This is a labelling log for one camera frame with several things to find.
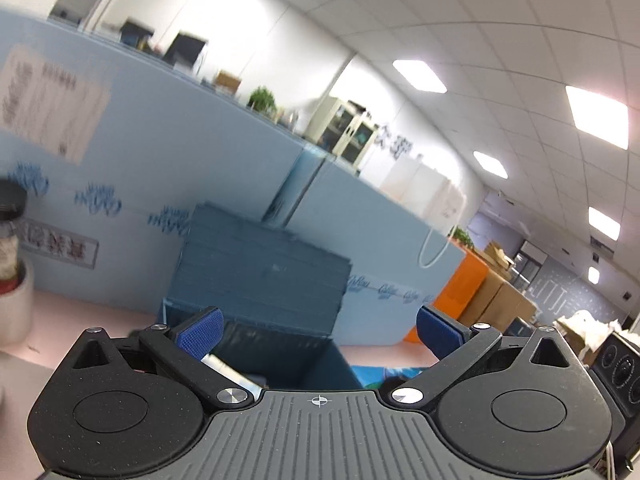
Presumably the white plant pot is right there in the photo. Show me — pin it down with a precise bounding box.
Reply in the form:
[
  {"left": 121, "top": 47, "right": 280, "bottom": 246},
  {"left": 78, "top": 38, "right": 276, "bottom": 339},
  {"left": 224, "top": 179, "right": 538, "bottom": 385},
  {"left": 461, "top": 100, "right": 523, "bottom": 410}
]
[{"left": 0, "top": 259, "right": 36, "bottom": 347}]

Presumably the stack of brown cardboard boxes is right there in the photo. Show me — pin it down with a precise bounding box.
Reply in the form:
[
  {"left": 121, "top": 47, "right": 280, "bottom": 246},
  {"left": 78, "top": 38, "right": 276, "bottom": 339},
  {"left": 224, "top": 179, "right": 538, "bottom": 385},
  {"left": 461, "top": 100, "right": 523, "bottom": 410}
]
[{"left": 459, "top": 241, "right": 540, "bottom": 333}]

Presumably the blue patterned mat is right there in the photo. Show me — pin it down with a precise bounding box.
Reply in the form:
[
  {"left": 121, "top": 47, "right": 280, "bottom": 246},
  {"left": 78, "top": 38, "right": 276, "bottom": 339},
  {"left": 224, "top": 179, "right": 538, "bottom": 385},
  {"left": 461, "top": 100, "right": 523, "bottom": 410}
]
[{"left": 349, "top": 363, "right": 428, "bottom": 390}]

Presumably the small brown cardboard box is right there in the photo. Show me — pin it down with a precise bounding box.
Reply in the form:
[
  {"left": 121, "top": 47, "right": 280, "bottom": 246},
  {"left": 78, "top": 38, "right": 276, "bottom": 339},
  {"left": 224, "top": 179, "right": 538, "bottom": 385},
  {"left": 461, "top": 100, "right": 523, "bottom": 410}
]
[{"left": 214, "top": 70, "right": 243, "bottom": 94}]

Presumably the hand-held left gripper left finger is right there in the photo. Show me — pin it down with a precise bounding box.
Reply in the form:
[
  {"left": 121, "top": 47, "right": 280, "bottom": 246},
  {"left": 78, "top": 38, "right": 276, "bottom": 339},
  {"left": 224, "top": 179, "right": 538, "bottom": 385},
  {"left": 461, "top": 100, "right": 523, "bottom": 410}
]
[{"left": 65, "top": 306, "right": 253, "bottom": 408}]

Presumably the blue lidded storage box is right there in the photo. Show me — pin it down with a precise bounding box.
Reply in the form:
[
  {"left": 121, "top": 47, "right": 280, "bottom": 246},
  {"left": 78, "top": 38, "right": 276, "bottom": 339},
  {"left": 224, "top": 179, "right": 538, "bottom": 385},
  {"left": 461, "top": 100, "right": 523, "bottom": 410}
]
[{"left": 159, "top": 202, "right": 367, "bottom": 392}]

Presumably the light blue partition panel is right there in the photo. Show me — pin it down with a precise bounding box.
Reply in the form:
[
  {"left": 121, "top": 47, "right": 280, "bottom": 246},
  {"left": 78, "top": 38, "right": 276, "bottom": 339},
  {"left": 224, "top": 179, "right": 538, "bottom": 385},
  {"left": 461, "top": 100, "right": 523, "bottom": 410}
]
[{"left": 264, "top": 149, "right": 482, "bottom": 347}]

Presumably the green leafy plant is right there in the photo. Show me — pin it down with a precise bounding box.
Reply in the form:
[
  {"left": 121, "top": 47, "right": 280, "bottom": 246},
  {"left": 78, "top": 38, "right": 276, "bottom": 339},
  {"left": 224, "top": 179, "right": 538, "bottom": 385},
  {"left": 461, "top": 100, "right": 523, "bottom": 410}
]
[{"left": 450, "top": 226, "right": 476, "bottom": 250}]

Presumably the large light blue carton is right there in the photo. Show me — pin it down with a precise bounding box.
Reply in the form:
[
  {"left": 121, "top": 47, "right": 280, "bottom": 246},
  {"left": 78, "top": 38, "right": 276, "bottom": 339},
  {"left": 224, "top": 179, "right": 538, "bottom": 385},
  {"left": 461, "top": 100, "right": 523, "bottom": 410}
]
[{"left": 0, "top": 4, "right": 307, "bottom": 313}]

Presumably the black-capped jar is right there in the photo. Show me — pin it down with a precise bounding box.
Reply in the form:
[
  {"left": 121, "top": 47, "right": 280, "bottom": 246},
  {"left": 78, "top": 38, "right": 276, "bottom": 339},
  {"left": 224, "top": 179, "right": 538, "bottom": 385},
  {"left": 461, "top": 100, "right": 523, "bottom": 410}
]
[{"left": 0, "top": 179, "right": 29, "bottom": 297}]

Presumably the ceiling light panel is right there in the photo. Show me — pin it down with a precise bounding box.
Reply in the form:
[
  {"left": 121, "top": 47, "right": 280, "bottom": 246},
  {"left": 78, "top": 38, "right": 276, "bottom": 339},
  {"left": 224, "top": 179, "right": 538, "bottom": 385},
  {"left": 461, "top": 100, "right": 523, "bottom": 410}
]
[
  {"left": 472, "top": 150, "right": 510, "bottom": 180},
  {"left": 391, "top": 59, "right": 448, "bottom": 94},
  {"left": 587, "top": 205, "right": 622, "bottom": 242},
  {"left": 564, "top": 85, "right": 629, "bottom": 151}
]

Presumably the green potted plant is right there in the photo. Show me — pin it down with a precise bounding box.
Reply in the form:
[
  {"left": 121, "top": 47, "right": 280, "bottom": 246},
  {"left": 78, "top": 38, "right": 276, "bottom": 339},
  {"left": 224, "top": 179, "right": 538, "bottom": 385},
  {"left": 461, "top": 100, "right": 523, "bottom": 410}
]
[{"left": 247, "top": 85, "right": 279, "bottom": 115}]

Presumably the cream glass-door cabinet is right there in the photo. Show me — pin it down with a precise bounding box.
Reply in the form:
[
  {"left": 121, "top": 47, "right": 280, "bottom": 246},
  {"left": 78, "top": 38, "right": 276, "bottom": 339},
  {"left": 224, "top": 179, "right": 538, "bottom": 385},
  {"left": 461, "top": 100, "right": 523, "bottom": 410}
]
[{"left": 303, "top": 95, "right": 379, "bottom": 167}]

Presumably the black appliance with dials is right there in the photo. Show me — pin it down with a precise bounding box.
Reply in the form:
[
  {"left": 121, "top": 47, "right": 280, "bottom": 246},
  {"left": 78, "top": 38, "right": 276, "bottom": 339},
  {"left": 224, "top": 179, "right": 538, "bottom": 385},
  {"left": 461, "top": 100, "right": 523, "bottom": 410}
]
[{"left": 589, "top": 331, "right": 640, "bottom": 463}]

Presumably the grey desk mat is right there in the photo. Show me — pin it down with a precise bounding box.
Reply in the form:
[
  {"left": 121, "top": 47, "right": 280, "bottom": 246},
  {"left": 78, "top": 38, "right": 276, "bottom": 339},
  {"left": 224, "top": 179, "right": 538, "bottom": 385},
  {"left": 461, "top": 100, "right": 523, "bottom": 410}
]
[{"left": 0, "top": 351, "right": 57, "bottom": 411}]

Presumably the white bag with cord handle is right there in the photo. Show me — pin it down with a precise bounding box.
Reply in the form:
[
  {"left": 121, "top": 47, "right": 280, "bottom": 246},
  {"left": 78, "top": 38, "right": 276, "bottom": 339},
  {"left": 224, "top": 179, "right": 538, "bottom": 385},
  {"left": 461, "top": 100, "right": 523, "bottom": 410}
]
[{"left": 379, "top": 154, "right": 470, "bottom": 268}]

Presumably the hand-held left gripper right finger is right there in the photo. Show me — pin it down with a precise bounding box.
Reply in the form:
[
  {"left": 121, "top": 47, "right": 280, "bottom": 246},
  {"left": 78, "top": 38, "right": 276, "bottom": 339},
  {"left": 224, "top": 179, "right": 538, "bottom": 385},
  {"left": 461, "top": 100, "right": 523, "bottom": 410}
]
[{"left": 392, "top": 305, "right": 574, "bottom": 406}]

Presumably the orange box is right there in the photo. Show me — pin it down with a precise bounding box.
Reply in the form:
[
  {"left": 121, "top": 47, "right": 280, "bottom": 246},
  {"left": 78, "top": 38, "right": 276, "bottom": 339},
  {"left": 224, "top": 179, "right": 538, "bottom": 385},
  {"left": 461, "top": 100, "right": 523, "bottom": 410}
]
[{"left": 404, "top": 248, "right": 490, "bottom": 345}]

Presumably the black monitor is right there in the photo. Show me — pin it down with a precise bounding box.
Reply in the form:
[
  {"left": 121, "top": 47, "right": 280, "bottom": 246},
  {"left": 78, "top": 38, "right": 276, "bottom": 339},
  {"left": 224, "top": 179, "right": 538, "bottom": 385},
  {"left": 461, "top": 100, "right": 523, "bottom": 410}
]
[{"left": 163, "top": 31, "right": 209, "bottom": 69}]

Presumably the crumpled white paper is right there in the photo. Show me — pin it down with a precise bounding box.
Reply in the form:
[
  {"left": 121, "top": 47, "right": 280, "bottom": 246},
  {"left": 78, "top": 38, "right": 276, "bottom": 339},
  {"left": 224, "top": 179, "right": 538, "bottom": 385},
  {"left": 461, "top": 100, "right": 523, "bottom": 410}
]
[{"left": 556, "top": 309, "right": 628, "bottom": 357}]

